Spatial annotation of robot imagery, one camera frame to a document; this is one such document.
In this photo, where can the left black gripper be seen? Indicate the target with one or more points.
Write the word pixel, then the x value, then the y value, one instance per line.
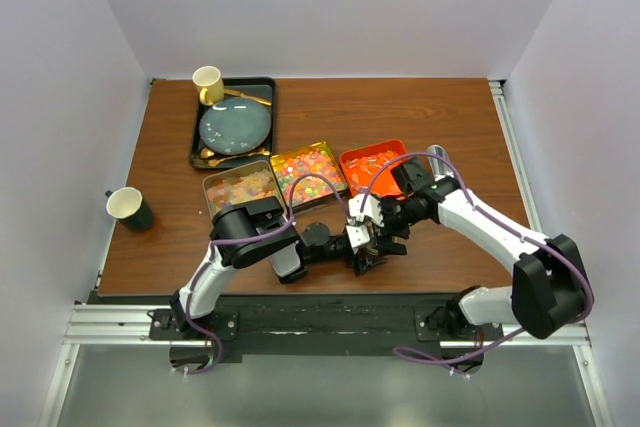
pixel 364 263

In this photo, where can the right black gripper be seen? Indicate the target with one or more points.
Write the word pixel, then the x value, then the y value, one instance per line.
pixel 385 245

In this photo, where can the orange box of lollipops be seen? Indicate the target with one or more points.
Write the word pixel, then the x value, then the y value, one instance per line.
pixel 361 164

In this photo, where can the gold tin of gummy candies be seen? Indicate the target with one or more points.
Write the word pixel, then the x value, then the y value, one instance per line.
pixel 307 176

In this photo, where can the metal candy scoop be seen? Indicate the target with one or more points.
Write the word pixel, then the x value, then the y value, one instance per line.
pixel 438 162

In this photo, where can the silver tin of popsicle candies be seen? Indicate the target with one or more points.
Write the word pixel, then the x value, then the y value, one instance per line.
pixel 242 184

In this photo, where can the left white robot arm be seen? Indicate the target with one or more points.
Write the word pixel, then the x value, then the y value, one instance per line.
pixel 247 233

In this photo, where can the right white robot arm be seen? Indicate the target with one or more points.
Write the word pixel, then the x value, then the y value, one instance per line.
pixel 549 287

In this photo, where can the gold fork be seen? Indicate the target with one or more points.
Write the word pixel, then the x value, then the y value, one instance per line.
pixel 217 163

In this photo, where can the black serving tray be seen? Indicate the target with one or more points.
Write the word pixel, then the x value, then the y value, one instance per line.
pixel 264 87

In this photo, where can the blue-grey plate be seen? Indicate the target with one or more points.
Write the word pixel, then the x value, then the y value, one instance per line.
pixel 235 125

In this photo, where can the gold spoon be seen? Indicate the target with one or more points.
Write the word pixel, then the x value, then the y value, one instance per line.
pixel 209 155

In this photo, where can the yellow mug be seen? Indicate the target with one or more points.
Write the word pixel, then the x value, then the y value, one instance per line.
pixel 209 83

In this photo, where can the dark green paper cup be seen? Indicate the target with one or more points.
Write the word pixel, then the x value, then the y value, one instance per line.
pixel 128 207

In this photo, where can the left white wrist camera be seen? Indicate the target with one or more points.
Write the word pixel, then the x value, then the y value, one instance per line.
pixel 358 234

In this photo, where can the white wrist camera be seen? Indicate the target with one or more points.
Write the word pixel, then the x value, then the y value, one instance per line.
pixel 364 208
pixel 358 234

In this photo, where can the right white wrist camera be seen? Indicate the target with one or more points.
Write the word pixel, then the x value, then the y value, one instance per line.
pixel 364 208

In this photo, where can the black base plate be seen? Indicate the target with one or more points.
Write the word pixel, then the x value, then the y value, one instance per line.
pixel 337 325

